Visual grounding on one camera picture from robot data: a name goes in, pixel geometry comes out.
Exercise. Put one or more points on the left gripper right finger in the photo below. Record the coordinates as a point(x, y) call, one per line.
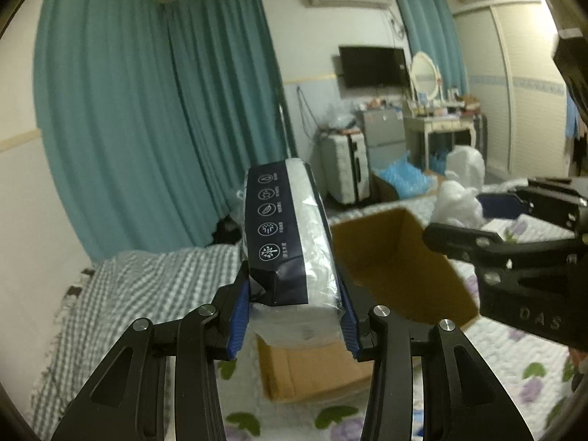
point(463, 398)

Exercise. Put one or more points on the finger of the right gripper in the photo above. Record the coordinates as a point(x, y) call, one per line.
point(476, 247)
point(559, 201)

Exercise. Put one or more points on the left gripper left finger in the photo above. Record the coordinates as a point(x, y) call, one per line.
point(124, 397)

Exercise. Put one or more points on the navy white tissue pack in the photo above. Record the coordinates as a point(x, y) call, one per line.
point(295, 301)

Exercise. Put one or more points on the white floral quilt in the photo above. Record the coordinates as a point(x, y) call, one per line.
point(379, 282)

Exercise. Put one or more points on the brown cardboard box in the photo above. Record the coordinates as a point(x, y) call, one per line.
point(385, 253)

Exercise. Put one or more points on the white plastic bag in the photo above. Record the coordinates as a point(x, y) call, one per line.
point(465, 165)

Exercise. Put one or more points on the blue plastic bags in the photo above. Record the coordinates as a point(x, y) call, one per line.
point(408, 180)

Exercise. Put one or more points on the grey checked blanket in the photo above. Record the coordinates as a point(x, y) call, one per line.
point(124, 288)

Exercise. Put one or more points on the white louvred wardrobe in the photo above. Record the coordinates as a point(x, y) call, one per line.
point(507, 51)

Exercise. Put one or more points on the white dressing table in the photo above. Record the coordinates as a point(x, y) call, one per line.
point(418, 130)

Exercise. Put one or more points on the small silver fridge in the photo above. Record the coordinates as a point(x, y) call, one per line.
point(385, 138)

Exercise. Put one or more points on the white suitcase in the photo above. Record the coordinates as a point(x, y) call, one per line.
point(346, 167)

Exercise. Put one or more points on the white oval mirror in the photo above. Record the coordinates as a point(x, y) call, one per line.
point(425, 77)

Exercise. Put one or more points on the narrow teal curtain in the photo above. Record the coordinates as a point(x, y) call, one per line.
point(431, 29)

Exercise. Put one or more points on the large teal curtain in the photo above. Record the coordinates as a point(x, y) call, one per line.
point(151, 114)

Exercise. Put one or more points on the black wall television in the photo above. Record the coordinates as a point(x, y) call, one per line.
point(373, 67)

